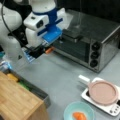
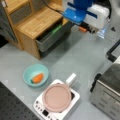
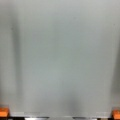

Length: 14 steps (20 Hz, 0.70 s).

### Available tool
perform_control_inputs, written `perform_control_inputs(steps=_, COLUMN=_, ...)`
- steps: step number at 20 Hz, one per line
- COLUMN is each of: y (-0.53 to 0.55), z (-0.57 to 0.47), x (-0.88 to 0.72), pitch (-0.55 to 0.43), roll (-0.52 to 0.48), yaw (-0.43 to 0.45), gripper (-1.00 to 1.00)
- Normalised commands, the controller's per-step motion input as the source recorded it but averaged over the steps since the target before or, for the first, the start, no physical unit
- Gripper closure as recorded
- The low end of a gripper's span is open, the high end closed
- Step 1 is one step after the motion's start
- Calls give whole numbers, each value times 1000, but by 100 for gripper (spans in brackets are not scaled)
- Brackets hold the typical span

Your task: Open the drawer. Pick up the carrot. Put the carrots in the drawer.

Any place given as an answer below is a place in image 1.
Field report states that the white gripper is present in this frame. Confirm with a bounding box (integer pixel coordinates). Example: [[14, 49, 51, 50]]
[[24, 8, 65, 47]]

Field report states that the orange carrot piece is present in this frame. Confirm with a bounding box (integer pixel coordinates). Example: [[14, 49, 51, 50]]
[[72, 112, 87, 120]]

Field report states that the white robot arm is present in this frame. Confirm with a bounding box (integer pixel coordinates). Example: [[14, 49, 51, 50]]
[[0, 0, 66, 64]]

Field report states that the orange-tipped tool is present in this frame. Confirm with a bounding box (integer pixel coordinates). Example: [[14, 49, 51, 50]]
[[45, 47, 54, 54]]

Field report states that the yellow toy vegetable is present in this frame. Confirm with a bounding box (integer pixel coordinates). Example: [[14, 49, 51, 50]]
[[7, 73, 18, 82]]

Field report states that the silver toaster oven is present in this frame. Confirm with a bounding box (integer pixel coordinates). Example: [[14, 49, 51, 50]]
[[53, 10, 120, 72]]

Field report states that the green toy vegetable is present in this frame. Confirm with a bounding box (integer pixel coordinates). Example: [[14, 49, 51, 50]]
[[18, 82, 30, 91]]

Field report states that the grey metal drawer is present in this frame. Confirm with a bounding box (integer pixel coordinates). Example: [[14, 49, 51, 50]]
[[6, 71, 52, 108]]

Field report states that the wooden cabinet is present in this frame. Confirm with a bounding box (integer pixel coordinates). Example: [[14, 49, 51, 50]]
[[0, 71, 49, 120]]

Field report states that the teal bowl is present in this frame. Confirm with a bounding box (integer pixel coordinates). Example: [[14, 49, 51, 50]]
[[63, 101, 95, 120]]

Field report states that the pink pan with lid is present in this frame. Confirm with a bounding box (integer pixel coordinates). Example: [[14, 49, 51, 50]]
[[79, 75, 119, 106]]

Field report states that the white induction cooker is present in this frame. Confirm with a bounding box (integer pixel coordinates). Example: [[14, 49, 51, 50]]
[[81, 78, 120, 117]]

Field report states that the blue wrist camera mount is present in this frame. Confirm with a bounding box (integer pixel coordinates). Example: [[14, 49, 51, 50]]
[[42, 13, 64, 44]]

